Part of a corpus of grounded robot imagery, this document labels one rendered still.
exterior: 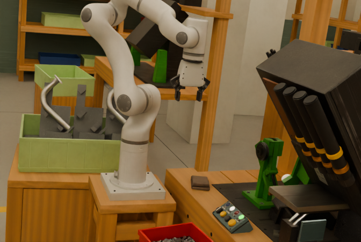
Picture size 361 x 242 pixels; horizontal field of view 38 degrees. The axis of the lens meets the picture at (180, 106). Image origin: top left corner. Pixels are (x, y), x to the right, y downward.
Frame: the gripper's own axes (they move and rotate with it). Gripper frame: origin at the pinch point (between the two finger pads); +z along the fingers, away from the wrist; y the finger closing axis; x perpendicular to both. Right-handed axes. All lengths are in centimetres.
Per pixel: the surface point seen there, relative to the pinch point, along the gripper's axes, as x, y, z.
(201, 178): -5.2, -13.1, 37.1
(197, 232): 36, 6, 39
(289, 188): 52, -17, 17
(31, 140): -54, 52, 35
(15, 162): -67, 58, 51
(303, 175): 42, -29, 17
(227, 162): -256, -169, 130
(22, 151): -55, 56, 40
